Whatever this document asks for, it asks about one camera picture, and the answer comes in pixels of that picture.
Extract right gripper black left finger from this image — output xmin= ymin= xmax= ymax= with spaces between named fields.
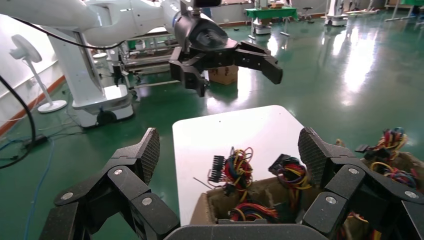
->
xmin=39 ymin=127 xmax=181 ymax=240

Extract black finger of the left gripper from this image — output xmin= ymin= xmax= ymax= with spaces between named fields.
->
xmin=168 ymin=45 xmax=211 ymax=99
xmin=233 ymin=40 xmax=284 ymax=86

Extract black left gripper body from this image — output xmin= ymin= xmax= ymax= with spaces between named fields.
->
xmin=173 ymin=13 xmax=239 ymax=70

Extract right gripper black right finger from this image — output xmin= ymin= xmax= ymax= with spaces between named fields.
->
xmin=297 ymin=126 xmax=424 ymax=240

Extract small brown cardboard carton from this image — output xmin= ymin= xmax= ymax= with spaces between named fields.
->
xmin=207 ymin=64 xmax=240 ymax=86

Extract metal trolley rack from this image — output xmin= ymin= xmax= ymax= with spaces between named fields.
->
xmin=118 ymin=31 xmax=182 ymax=91

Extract green covered table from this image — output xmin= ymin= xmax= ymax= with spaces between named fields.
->
xmin=244 ymin=6 xmax=300 ymax=36

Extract white background machine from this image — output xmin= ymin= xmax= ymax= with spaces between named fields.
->
xmin=323 ymin=0 xmax=353 ymax=27

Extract black power strip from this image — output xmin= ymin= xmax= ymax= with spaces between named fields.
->
xmin=23 ymin=133 xmax=50 ymax=149

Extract brown cardboard divider box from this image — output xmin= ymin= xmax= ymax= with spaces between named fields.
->
xmin=190 ymin=151 xmax=424 ymax=240

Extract white robot body base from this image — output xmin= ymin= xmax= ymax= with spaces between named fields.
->
xmin=46 ymin=27 xmax=136 ymax=129

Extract white standing fan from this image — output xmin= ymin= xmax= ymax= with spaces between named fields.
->
xmin=8 ymin=33 xmax=68 ymax=114

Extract grey power supply colourful cables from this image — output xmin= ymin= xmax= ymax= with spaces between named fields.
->
xmin=370 ymin=161 xmax=419 ymax=190
xmin=354 ymin=127 xmax=409 ymax=162
xmin=229 ymin=202 xmax=280 ymax=223
xmin=267 ymin=153 xmax=313 ymax=200
xmin=207 ymin=146 xmax=255 ymax=204

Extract blue floor cable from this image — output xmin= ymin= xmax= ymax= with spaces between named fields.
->
xmin=22 ymin=138 xmax=56 ymax=240

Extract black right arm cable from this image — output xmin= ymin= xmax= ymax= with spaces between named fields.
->
xmin=0 ymin=74 xmax=37 ymax=171

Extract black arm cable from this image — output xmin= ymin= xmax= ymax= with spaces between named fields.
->
xmin=9 ymin=15 xmax=126 ymax=51
xmin=0 ymin=74 xmax=37 ymax=171

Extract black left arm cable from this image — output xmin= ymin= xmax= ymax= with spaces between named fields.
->
xmin=9 ymin=15 xmax=126 ymax=51

